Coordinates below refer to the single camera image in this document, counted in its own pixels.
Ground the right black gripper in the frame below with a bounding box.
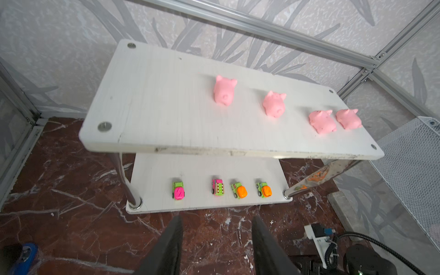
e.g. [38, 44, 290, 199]
[291, 243, 398, 275]

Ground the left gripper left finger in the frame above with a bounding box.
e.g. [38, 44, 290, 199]
[134, 215, 183, 275]

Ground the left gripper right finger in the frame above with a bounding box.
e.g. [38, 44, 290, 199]
[252, 216, 299, 275]

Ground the pink green toy truck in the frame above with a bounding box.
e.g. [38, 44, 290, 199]
[172, 182, 185, 201]
[212, 179, 224, 197]

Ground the orange green toy truck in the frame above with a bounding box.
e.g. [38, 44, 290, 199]
[231, 182, 248, 199]
[256, 182, 272, 198]

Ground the pink toy pig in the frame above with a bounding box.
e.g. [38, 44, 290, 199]
[214, 75, 237, 106]
[336, 109, 363, 130]
[309, 110, 337, 135]
[263, 91, 286, 118]

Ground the white two-tier shelf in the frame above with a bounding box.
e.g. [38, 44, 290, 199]
[79, 40, 384, 214]

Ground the blue stapler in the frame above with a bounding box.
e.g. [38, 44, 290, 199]
[5, 242, 39, 275]

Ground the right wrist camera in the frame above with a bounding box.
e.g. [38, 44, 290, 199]
[304, 223, 336, 269]

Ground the white wire mesh basket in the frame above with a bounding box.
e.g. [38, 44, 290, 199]
[371, 116, 440, 249]

